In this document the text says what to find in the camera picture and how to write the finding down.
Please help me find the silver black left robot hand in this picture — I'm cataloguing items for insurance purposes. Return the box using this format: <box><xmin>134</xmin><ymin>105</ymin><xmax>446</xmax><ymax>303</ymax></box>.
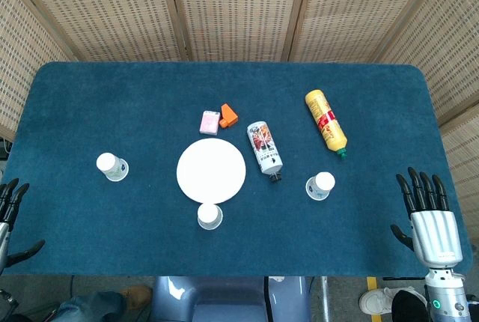
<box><xmin>0</xmin><ymin>177</ymin><xmax>46</xmax><ymax>274</ymax></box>

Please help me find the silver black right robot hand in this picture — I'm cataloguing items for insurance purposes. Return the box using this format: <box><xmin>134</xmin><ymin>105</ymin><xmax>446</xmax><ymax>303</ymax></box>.
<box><xmin>390</xmin><ymin>167</ymin><xmax>464</xmax><ymax>270</ymax></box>

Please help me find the white paper cup green print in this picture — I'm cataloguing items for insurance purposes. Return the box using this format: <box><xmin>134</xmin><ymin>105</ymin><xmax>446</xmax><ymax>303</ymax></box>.
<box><xmin>96</xmin><ymin>152</ymin><xmax>129</xmax><ymax>183</ymax></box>

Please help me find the white round plate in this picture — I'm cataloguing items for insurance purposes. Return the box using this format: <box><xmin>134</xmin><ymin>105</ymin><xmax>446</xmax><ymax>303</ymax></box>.
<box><xmin>176</xmin><ymin>139</ymin><xmax>247</xmax><ymax>205</ymax></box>

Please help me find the black trouser leg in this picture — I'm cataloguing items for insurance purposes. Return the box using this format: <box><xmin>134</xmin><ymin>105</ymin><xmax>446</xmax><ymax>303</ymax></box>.
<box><xmin>391</xmin><ymin>289</ymin><xmax>430</xmax><ymax>322</ymax></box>

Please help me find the white sneaker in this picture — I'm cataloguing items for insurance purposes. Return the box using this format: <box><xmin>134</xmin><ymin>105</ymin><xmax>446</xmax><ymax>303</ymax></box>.
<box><xmin>359</xmin><ymin>287</ymin><xmax>427</xmax><ymax>316</ymax></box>

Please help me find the metal table leg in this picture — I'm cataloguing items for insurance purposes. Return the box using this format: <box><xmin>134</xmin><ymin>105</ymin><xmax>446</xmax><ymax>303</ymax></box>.
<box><xmin>320</xmin><ymin>276</ymin><xmax>332</xmax><ymax>322</ymax></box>

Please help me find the blue jeans leg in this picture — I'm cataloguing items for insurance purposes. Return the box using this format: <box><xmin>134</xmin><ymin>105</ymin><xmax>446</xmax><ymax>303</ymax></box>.
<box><xmin>48</xmin><ymin>291</ymin><xmax>126</xmax><ymax>322</ymax></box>

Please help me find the brown shoe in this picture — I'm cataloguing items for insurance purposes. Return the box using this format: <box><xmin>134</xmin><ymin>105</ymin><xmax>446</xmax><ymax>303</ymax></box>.
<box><xmin>119</xmin><ymin>285</ymin><xmax>153</xmax><ymax>311</ymax></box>

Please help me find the yellow squeeze bottle green cap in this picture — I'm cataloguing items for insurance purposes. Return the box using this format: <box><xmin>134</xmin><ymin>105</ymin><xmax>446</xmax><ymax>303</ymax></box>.
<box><xmin>305</xmin><ymin>89</ymin><xmax>349</xmax><ymax>160</ymax></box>

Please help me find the blue felt table cover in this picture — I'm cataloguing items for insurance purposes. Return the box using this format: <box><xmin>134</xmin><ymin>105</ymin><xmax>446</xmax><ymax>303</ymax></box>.
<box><xmin>0</xmin><ymin>61</ymin><xmax>473</xmax><ymax>277</ymax></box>

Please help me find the white printed spray can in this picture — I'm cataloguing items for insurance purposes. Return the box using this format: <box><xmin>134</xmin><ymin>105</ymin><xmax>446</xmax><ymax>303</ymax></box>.
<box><xmin>246</xmin><ymin>121</ymin><xmax>284</xmax><ymax>183</ymax></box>

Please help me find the pink small box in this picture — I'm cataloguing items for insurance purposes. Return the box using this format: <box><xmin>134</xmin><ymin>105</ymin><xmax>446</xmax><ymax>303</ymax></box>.
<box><xmin>198</xmin><ymin>110</ymin><xmax>221</xmax><ymax>136</ymax></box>

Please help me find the blue-grey robot torso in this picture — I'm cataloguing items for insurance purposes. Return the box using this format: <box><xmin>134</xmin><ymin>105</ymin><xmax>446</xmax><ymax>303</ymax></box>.
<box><xmin>151</xmin><ymin>276</ymin><xmax>311</xmax><ymax>322</ymax></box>

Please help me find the orange plastic block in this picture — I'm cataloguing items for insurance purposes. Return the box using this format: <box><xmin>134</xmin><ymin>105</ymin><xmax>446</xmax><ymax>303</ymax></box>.
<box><xmin>219</xmin><ymin>103</ymin><xmax>239</xmax><ymax>129</ymax></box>

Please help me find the woven bamboo folding screen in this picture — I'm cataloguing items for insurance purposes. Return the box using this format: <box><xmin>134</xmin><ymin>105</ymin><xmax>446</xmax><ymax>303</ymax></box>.
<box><xmin>0</xmin><ymin>0</ymin><xmax>479</xmax><ymax>222</ymax></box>

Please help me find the black torso cable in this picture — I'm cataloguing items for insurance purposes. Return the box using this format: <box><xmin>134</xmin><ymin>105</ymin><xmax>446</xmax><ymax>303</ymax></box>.
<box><xmin>263</xmin><ymin>276</ymin><xmax>272</xmax><ymax>322</ymax></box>

